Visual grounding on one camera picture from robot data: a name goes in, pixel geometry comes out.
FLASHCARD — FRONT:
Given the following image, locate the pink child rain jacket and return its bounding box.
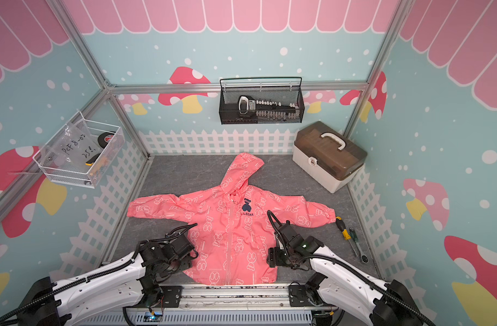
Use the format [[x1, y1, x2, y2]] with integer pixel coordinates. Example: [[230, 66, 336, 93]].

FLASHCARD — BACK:
[[127, 153, 336, 286]]

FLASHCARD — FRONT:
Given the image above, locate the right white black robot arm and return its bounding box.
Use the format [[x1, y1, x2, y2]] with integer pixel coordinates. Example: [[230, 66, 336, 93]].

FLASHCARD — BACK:
[[267, 211, 434, 325]]

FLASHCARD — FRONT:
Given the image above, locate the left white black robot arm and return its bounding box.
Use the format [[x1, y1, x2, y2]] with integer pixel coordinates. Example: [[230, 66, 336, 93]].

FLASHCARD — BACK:
[[0, 225, 198, 325]]

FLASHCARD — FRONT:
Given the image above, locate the yellow black screwdriver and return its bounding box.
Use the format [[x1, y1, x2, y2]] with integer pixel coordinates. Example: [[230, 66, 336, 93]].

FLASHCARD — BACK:
[[335, 216, 359, 258]]

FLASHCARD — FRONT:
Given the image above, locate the white brown storage toolbox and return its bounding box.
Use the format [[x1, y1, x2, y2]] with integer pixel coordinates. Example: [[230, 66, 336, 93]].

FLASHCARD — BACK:
[[293, 122, 367, 194]]

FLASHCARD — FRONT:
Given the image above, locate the yellow black tool in basket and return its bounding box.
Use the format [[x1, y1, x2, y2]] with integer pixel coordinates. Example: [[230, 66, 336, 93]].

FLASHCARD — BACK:
[[85, 153, 101, 167]]

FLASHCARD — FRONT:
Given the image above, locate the black tape roll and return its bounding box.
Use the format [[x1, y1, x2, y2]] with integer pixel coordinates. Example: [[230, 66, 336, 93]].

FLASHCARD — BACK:
[[97, 132, 115, 149]]

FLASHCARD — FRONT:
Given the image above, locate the clear plastic labelled bag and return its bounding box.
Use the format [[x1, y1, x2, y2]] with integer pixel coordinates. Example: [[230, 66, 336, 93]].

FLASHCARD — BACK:
[[45, 123, 102, 173]]

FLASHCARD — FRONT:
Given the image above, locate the socket wrench set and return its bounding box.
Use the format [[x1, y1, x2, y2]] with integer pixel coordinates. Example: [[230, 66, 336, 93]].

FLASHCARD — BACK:
[[237, 96, 302, 123]]

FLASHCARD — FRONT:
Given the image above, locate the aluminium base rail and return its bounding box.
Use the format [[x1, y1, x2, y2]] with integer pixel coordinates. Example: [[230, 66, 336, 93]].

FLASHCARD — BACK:
[[80, 283, 404, 326]]

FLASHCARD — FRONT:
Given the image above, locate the green handled wrench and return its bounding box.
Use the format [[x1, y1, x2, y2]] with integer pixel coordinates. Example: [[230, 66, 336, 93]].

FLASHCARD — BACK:
[[349, 228, 369, 264]]

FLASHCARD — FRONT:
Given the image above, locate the white wire basket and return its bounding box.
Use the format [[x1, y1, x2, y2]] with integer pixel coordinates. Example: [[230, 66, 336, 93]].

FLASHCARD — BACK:
[[33, 111, 126, 189]]

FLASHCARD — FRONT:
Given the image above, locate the black wire mesh basket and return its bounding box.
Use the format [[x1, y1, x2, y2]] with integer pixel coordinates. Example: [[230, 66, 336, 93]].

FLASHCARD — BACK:
[[218, 77, 305, 125]]

